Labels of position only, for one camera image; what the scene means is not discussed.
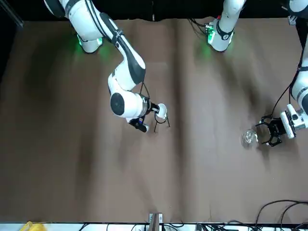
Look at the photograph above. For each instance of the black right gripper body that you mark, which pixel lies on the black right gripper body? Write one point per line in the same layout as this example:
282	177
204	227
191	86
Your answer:
140	124

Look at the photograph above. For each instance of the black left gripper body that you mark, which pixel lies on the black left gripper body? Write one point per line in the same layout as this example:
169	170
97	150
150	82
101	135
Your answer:
276	130

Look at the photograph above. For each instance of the black metal tripod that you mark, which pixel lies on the black metal tripod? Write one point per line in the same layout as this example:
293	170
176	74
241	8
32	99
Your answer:
155	127

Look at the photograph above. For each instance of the white porcelain crucible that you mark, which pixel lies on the white porcelain crucible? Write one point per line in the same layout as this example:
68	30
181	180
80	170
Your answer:
161	110

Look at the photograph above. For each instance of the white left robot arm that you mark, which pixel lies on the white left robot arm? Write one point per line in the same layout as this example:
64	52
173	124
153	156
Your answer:
226	29

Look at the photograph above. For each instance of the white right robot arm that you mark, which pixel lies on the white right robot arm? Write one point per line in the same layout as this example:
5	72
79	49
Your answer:
84	19

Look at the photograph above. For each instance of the small black camera box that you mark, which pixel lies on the small black camera box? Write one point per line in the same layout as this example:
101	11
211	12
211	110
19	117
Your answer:
156	109

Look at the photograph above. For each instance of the aluminium profile post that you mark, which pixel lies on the aluminium profile post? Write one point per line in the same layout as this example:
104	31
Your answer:
155	221

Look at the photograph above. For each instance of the aluminium frame rail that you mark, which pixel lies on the aluminium frame rail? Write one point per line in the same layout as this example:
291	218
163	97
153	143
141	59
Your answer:
291	20
16	19

